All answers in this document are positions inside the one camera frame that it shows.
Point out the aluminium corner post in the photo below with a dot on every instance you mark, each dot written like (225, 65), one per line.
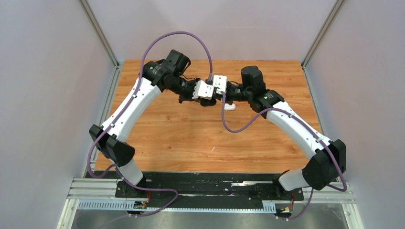
(99, 32)
(322, 32)

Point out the white earbud charging case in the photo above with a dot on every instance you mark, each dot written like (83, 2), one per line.
(229, 107)

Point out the white slotted cable duct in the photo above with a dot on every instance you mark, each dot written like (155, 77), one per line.
(130, 206)

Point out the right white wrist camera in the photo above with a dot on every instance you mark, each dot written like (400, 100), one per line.
(220, 83)

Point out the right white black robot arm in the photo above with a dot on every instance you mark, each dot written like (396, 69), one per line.
(327, 158)

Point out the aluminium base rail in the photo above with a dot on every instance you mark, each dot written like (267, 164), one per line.
(112, 189)

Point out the right aluminium corner post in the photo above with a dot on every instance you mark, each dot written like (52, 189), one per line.
(322, 32)

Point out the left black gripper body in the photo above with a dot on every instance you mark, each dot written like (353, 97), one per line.
(186, 91)

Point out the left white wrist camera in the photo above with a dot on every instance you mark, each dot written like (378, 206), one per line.
(203, 90)

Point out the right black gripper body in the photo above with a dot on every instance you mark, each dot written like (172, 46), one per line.
(233, 93)

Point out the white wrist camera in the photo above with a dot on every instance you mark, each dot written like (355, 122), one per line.
(203, 90)
(220, 83)

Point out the black earbud charging case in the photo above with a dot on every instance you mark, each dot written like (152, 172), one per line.
(207, 102)

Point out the left aluminium corner post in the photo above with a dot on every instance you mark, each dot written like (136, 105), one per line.
(99, 32)

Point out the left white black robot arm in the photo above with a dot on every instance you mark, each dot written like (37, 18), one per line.
(154, 77)

